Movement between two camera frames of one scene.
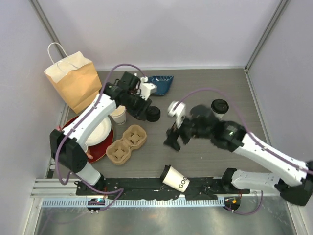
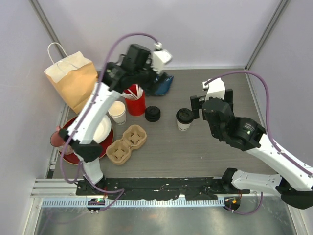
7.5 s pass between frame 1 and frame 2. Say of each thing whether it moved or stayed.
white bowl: stayed
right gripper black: moved
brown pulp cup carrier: stayed
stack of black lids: stayed
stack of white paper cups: stayed
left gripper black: moved
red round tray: stayed
